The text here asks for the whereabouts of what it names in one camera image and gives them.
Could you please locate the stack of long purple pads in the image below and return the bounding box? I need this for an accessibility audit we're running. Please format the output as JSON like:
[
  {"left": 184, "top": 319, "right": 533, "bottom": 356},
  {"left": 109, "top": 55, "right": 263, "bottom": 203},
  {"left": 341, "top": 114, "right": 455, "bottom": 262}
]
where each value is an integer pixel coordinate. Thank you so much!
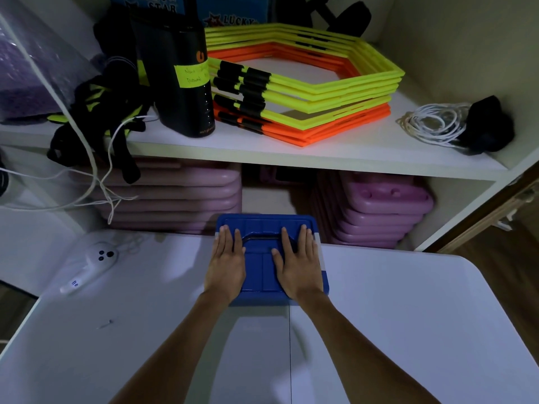
[{"left": 67, "top": 157, "right": 243, "bottom": 233}]

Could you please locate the stack of yellow orange hexagon rings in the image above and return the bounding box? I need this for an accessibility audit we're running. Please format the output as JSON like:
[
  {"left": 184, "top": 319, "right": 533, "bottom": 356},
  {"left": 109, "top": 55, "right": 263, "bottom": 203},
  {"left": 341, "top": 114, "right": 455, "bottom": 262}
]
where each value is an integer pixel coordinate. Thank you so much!
[{"left": 204, "top": 23, "right": 406, "bottom": 148}]

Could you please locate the person's right forearm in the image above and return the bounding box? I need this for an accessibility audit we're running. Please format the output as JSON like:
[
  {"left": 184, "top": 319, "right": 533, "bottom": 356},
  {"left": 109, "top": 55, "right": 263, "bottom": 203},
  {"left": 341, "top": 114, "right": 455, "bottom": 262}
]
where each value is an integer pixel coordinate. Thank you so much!
[{"left": 296, "top": 288, "right": 442, "bottom": 404}]

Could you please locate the person's left forearm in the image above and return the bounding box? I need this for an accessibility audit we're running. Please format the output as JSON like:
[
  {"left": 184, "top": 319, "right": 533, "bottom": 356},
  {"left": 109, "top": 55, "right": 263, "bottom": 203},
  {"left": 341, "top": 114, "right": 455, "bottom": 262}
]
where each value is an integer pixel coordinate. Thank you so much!
[{"left": 109, "top": 289, "right": 233, "bottom": 404}]

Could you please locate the blue star print box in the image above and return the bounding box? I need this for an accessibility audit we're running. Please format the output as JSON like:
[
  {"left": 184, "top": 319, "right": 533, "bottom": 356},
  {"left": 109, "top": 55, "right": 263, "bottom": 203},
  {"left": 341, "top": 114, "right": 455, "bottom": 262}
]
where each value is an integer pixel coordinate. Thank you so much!
[
  {"left": 196, "top": 0, "right": 270, "bottom": 28},
  {"left": 110, "top": 0, "right": 182, "bottom": 16}
]

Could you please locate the stack of purple tablet cases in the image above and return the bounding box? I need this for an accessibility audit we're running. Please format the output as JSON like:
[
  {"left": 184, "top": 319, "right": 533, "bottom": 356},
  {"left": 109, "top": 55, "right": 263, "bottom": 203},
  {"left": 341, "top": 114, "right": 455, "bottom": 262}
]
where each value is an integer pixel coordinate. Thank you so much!
[{"left": 312, "top": 170, "right": 435, "bottom": 249}]

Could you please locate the black and yellow strap harness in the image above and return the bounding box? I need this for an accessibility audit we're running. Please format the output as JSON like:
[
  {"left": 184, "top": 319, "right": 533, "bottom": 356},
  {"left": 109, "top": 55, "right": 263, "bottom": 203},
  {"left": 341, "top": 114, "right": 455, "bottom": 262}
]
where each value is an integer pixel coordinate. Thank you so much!
[{"left": 46, "top": 59, "right": 153, "bottom": 185}]

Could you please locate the person's right hand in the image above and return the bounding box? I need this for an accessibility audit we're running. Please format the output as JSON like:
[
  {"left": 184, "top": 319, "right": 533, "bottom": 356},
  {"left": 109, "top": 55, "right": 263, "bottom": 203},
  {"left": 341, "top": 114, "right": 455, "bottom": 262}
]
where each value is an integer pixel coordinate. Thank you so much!
[{"left": 271, "top": 225, "right": 324, "bottom": 302}]

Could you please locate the white handheld controller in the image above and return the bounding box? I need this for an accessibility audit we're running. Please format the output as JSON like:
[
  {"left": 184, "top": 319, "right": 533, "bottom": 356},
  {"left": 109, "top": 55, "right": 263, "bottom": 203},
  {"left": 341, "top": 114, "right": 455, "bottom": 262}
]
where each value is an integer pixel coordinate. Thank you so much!
[{"left": 59, "top": 242, "right": 119, "bottom": 295}]

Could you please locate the black cloth pouch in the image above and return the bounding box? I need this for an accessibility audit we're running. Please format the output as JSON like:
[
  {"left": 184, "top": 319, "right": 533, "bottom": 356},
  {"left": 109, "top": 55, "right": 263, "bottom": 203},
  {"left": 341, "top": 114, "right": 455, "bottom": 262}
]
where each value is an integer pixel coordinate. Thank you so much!
[{"left": 456, "top": 95, "right": 515, "bottom": 156}]

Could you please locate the person's left hand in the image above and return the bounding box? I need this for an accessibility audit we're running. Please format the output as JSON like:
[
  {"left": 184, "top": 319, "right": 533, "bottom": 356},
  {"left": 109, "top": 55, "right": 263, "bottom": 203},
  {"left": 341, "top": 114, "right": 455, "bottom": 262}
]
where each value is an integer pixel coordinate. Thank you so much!
[{"left": 204, "top": 224, "right": 246, "bottom": 306}]

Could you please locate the brown wooden door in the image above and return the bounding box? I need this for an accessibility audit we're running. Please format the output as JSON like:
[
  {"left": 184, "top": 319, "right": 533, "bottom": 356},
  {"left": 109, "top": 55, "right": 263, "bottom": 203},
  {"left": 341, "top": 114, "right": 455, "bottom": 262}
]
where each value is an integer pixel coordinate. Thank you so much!
[{"left": 425, "top": 162, "right": 539, "bottom": 254}]

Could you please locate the clear bubble wrap sheet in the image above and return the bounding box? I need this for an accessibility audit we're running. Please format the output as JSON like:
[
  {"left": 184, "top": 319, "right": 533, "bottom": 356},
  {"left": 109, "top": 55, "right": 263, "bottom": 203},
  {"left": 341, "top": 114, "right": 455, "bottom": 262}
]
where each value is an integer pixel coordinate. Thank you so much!
[{"left": 0, "top": 0, "right": 102, "bottom": 124}]

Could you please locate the thin white hanging cable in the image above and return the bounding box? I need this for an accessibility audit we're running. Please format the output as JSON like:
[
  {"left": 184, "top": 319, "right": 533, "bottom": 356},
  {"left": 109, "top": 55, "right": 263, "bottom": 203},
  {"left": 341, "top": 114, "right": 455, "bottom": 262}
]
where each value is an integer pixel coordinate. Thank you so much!
[{"left": 0, "top": 115, "right": 161, "bottom": 225}]

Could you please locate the white shelf unit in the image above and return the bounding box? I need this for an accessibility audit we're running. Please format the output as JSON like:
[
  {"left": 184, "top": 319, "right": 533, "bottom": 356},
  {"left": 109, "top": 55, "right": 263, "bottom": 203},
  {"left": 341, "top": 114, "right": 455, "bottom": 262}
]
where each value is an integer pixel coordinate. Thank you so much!
[{"left": 0, "top": 0, "right": 539, "bottom": 254}]

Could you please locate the yellow sticky note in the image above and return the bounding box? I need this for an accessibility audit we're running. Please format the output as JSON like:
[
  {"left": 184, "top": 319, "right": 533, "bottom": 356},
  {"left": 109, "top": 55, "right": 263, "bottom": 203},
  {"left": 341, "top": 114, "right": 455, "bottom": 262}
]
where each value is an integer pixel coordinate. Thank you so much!
[{"left": 174, "top": 60, "right": 210, "bottom": 89}]

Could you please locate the blue plastic tablet case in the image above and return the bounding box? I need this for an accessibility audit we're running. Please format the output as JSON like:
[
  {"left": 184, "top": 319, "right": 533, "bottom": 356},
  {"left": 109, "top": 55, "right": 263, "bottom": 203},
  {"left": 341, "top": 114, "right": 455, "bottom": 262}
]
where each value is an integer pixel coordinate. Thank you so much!
[{"left": 214, "top": 213, "right": 330, "bottom": 307}]

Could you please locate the coiled white cable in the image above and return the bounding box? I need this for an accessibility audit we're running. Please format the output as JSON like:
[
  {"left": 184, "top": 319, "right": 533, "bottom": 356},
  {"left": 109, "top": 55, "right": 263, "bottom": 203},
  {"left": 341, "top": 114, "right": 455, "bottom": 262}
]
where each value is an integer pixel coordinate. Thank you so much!
[{"left": 396, "top": 102, "right": 472, "bottom": 148}]

